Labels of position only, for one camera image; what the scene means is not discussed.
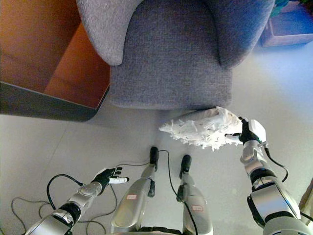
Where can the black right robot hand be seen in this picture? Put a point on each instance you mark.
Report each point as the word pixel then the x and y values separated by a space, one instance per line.
pixel 252 131

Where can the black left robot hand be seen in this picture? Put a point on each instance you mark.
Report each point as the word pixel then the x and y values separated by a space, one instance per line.
pixel 105 176

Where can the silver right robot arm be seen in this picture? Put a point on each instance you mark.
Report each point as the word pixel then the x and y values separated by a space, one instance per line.
pixel 270 193

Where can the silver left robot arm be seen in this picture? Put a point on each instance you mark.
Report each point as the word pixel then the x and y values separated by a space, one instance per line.
pixel 61 210

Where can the grey fabric armchair sofa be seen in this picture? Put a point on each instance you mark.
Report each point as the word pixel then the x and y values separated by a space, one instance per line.
pixel 171 51

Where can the silver left robot leg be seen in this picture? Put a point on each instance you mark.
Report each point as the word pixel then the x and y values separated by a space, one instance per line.
pixel 135 195

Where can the silver robot leg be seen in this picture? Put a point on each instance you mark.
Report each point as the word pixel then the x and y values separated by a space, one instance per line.
pixel 193 198
pixel 135 195

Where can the silver right robot leg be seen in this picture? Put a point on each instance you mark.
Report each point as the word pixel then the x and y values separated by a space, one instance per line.
pixel 193 198

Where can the blue storage box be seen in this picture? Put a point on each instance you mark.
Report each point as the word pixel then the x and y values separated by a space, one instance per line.
pixel 287 24

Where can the orange wooden cabinet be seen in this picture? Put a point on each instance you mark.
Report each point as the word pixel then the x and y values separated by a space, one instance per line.
pixel 49 61

